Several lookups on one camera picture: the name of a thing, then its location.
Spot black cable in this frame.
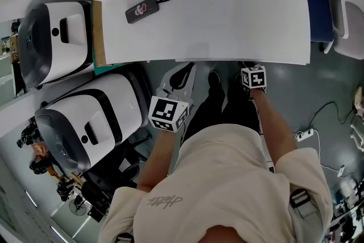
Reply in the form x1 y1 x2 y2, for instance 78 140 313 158
308 101 355 129

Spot grey and white office chair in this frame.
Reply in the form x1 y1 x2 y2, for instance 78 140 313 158
326 0 364 61

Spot person's right forearm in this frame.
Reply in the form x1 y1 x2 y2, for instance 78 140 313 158
249 87 299 166

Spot white stool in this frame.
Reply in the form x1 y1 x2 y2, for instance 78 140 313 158
349 115 364 152

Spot black power bank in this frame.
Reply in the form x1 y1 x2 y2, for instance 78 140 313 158
125 0 172 24

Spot black strap buckle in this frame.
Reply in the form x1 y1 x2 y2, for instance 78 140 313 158
289 188 311 209
114 231 135 243

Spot brown cardboard sheet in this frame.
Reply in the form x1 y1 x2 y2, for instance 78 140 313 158
91 0 107 67

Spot white cable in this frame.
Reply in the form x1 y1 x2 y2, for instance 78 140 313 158
312 130 342 173

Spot black office chair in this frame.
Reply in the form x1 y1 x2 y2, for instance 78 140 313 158
80 122 153 223

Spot blue chair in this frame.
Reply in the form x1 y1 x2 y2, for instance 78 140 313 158
304 0 349 54

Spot person's cream shirt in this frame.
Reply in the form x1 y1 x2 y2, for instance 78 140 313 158
97 123 334 243

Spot teal box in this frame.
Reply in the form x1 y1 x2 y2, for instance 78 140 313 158
92 61 138 77

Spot person's left forearm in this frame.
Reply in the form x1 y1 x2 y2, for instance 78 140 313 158
135 128 183 195

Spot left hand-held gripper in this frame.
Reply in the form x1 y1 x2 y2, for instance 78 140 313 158
147 61 198 133

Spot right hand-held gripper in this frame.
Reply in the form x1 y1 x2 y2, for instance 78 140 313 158
240 64 268 94

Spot white power strip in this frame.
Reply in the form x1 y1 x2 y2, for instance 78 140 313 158
293 127 315 143

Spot white and black robot machine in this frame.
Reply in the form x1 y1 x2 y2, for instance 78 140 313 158
17 1 95 89
34 72 151 174

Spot person's black trousers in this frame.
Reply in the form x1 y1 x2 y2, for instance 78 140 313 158
181 76 263 146

